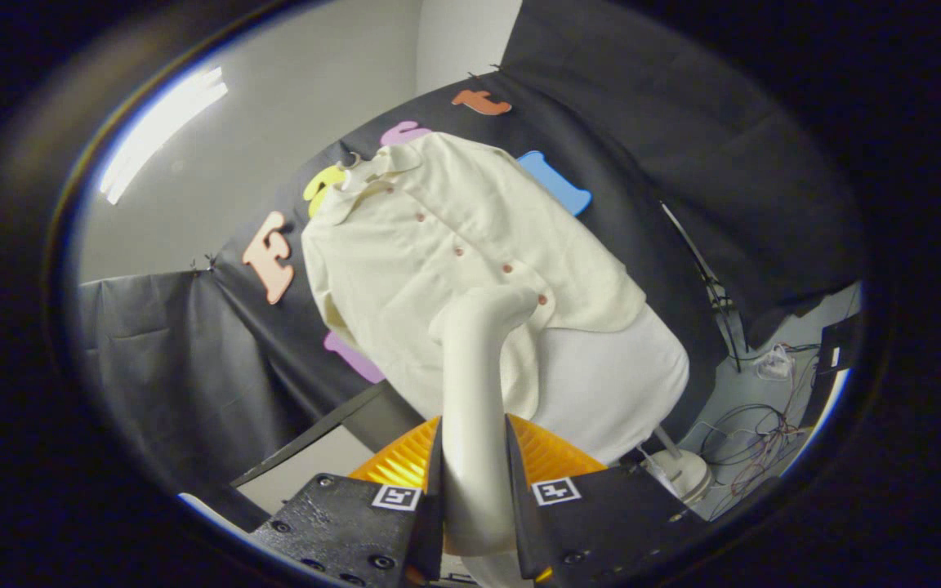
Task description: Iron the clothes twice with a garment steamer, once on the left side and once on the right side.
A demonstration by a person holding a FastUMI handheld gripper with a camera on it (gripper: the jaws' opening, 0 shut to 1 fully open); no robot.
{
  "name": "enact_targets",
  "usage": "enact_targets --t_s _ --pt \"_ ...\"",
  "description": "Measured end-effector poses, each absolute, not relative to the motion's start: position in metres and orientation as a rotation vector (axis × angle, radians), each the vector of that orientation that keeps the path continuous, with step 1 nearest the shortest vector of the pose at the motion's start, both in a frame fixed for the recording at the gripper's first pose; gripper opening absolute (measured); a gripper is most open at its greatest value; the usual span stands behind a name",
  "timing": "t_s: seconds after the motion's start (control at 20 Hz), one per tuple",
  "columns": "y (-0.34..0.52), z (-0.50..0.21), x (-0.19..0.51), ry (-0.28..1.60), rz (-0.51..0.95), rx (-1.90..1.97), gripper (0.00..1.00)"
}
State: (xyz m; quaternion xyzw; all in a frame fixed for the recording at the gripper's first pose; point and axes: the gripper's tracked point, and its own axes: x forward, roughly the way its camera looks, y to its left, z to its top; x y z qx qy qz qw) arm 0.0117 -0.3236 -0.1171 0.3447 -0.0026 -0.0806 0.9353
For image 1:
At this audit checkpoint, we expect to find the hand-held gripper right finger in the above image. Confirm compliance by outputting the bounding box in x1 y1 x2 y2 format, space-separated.
506 414 704 585

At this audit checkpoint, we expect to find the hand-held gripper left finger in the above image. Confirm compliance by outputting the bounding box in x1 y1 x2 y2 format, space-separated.
248 415 444 587

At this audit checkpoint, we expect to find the white garment steamer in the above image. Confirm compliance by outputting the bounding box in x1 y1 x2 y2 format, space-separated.
428 284 538 588

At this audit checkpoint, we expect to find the cream button-up shirt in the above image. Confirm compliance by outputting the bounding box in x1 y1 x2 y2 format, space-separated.
301 132 648 421

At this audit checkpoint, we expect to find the grey-topped white cabinet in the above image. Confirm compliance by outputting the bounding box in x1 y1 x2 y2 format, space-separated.
179 380 426 536

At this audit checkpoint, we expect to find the white round stand base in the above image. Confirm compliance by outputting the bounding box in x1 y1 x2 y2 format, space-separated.
642 425 712 503

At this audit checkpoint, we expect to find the black box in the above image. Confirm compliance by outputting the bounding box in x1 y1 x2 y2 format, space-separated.
797 314 859 425

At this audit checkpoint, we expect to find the white plastic hanger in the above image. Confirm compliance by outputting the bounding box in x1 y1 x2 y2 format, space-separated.
340 151 373 193

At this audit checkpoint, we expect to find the black backdrop cloth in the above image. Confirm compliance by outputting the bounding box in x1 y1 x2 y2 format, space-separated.
74 0 867 523

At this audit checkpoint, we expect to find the long ceiling light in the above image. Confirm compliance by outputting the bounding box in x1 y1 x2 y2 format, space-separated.
99 65 229 205

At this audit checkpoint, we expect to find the tangle of floor cables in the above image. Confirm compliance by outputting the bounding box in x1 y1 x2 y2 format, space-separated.
698 343 818 501

